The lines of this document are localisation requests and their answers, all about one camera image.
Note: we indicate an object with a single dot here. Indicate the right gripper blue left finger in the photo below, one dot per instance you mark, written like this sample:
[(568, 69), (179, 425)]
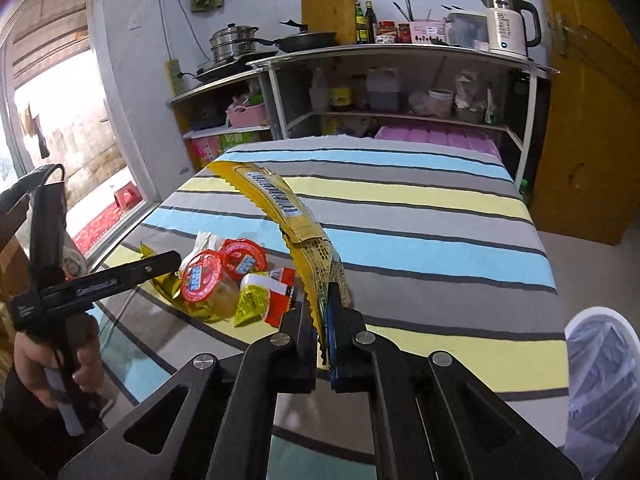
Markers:
[(300, 362)]

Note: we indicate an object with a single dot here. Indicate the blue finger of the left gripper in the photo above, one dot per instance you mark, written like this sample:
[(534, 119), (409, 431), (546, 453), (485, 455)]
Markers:
[(130, 275)]

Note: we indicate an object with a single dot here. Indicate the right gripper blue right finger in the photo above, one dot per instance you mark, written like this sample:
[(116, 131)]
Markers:
[(347, 363)]

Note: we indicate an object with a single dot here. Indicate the yellow snack wrapper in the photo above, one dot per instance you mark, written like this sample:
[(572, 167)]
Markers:
[(315, 258)]

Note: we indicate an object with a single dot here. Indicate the red lid jelly cup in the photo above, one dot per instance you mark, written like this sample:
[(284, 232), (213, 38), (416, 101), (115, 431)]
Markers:
[(241, 257), (207, 288)]

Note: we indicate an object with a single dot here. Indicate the white trash bin with liner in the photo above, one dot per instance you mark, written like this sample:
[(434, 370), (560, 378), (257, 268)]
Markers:
[(603, 355)]

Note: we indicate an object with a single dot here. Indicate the person's left hand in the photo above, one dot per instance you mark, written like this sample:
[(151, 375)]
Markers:
[(32, 358)]

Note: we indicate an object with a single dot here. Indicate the yellow red sauce packet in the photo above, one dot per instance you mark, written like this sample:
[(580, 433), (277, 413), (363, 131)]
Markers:
[(265, 296)]

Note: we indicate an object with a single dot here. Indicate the striped tablecloth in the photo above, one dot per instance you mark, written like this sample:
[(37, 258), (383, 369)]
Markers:
[(439, 254)]

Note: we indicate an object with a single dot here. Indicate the pink plastic basket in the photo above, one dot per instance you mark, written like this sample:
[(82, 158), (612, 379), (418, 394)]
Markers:
[(240, 116)]

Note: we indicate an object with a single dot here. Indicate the green plastic bottle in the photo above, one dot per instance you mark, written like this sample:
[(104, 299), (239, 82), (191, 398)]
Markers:
[(524, 191)]

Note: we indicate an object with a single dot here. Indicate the pink lid storage box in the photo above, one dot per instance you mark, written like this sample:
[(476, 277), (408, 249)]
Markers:
[(469, 140)]

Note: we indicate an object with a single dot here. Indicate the grey plastic jug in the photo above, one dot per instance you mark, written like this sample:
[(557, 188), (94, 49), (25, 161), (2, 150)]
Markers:
[(383, 89)]

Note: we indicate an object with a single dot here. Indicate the stainless steel pot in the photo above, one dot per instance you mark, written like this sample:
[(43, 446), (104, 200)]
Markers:
[(232, 42)]

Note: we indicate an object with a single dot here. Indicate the white metal shelf rack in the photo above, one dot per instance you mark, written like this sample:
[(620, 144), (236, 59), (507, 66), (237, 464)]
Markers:
[(319, 91)]

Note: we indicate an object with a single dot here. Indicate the yellow wooden door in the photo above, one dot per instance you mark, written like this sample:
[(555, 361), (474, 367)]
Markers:
[(587, 182)]

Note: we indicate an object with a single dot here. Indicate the black frying pan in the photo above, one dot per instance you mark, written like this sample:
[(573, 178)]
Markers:
[(303, 40)]

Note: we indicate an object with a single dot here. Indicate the pink utensil box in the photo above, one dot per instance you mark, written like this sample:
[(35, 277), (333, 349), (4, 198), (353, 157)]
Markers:
[(428, 32)]

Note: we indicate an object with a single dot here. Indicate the dark sauce bottle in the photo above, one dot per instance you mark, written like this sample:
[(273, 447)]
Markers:
[(365, 23)]

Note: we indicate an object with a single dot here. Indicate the wooden cutting board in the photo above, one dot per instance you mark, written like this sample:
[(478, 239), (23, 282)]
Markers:
[(331, 16)]

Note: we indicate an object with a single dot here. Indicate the clear plastic container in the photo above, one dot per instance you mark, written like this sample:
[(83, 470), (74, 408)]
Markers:
[(467, 29)]

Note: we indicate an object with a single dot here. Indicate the white electric kettle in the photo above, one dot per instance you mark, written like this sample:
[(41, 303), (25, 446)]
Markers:
[(507, 29)]

